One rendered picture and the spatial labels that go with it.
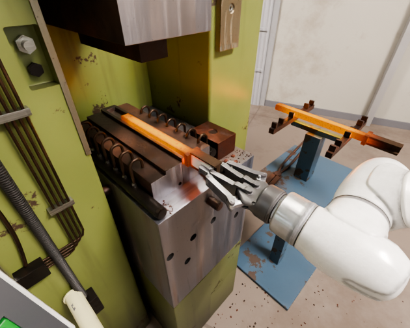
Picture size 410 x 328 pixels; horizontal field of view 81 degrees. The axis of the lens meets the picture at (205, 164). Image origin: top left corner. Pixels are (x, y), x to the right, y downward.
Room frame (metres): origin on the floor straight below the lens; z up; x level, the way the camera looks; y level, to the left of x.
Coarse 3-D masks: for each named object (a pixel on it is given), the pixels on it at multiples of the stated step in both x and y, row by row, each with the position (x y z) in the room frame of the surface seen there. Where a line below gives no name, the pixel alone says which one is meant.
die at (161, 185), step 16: (128, 112) 0.74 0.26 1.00; (144, 112) 0.76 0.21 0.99; (112, 128) 0.65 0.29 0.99; (128, 128) 0.65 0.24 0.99; (160, 128) 0.65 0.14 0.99; (112, 144) 0.57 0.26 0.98; (128, 144) 0.56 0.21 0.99; (144, 144) 0.56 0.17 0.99; (160, 144) 0.54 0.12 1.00; (192, 144) 0.55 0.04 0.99; (208, 144) 0.56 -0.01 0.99; (128, 160) 0.50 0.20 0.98; (144, 160) 0.50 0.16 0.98; (160, 160) 0.49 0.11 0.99; (176, 160) 0.49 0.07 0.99; (128, 176) 0.48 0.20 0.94; (144, 176) 0.43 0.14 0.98; (160, 176) 0.43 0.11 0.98; (176, 176) 0.46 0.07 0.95; (192, 176) 0.50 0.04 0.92; (160, 192) 0.42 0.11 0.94
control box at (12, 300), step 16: (0, 272) 0.15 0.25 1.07; (0, 288) 0.13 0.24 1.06; (16, 288) 0.14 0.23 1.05; (0, 304) 0.12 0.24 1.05; (16, 304) 0.13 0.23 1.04; (32, 304) 0.13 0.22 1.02; (16, 320) 0.11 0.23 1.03; (32, 320) 0.12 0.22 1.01; (48, 320) 0.12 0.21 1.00; (64, 320) 0.13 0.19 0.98
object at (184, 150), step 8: (128, 120) 0.67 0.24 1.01; (136, 120) 0.67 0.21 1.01; (144, 128) 0.62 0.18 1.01; (152, 128) 0.62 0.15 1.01; (152, 136) 0.58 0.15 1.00; (160, 136) 0.57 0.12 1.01; (168, 136) 0.57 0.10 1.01; (168, 144) 0.54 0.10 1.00; (176, 144) 0.53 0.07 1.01; (184, 144) 0.53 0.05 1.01; (184, 152) 0.49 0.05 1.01; (192, 152) 0.48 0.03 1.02; (200, 152) 0.48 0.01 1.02; (184, 160) 0.48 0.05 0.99; (208, 160) 0.45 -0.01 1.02; (216, 160) 0.45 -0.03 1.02; (216, 168) 0.43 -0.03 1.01
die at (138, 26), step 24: (48, 0) 0.60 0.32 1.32; (72, 0) 0.51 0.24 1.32; (96, 0) 0.45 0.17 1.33; (120, 0) 0.41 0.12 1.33; (144, 0) 0.44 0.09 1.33; (168, 0) 0.48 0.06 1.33; (192, 0) 0.51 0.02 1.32; (48, 24) 0.64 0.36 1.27; (72, 24) 0.54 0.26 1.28; (96, 24) 0.46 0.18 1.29; (120, 24) 0.41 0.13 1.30; (144, 24) 0.44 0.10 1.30; (168, 24) 0.47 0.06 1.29; (192, 24) 0.51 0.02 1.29
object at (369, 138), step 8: (280, 104) 0.92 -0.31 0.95; (288, 112) 0.88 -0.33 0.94; (296, 112) 0.85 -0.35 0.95; (304, 112) 0.85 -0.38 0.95; (312, 120) 0.80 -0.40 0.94; (320, 120) 0.78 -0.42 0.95; (328, 120) 0.78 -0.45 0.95; (328, 128) 0.76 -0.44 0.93; (336, 128) 0.74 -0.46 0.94; (344, 128) 0.72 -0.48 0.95; (352, 128) 0.72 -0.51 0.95; (352, 136) 0.70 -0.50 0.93; (360, 136) 0.68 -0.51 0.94; (368, 136) 0.66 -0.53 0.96; (376, 136) 0.66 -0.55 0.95; (368, 144) 0.66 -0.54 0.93; (376, 144) 0.65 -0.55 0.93; (384, 144) 0.63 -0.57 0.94; (392, 144) 0.61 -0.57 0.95; (400, 144) 0.61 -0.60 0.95; (392, 152) 0.61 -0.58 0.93
